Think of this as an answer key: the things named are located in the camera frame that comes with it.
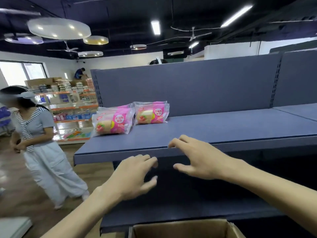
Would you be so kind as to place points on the white ceiling fan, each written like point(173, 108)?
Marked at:
point(65, 49)
point(193, 36)

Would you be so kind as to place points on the large cardboard box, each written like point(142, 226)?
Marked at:
point(42, 82)

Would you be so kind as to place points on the person's right middle finger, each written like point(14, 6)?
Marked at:
point(188, 139)

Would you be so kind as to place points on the orange shelf rack with goods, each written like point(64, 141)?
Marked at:
point(71, 109)

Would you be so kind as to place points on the blue metal shelf unit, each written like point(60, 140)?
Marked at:
point(297, 81)
point(198, 96)

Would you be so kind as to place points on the large round white ceiling lamp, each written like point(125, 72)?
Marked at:
point(59, 28)

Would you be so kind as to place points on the pink bread packet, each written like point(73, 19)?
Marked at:
point(111, 123)
point(116, 107)
point(151, 113)

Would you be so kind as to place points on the fluorescent ceiling light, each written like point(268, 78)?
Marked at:
point(155, 27)
point(236, 16)
point(193, 45)

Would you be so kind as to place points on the round purple ceiling lamp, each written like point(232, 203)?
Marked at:
point(23, 38)

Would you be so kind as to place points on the person's left hand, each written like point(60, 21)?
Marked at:
point(126, 178)

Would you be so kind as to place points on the person's right forearm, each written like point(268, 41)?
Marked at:
point(277, 193)

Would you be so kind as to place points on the small round orange ceiling lamp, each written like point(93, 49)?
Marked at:
point(138, 47)

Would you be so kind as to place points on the person's right hand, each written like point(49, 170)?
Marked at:
point(210, 161)

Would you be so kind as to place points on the person's left thumb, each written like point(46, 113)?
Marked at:
point(147, 183)

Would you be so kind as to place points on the person's right thumb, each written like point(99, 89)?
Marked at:
point(183, 167)

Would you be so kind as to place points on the small round white ceiling lamp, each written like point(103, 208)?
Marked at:
point(90, 54)
point(175, 53)

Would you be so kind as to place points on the person's left forearm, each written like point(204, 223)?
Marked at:
point(76, 218)

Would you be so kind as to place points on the round yellow ceiling lamp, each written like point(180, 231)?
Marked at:
point(95, 40)

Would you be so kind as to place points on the white flat board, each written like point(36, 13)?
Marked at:
point(13, 228)

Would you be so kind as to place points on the open cardboard box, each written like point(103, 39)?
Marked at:
point(185, 229)

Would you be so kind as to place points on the window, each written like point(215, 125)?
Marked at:
point(21, 73)

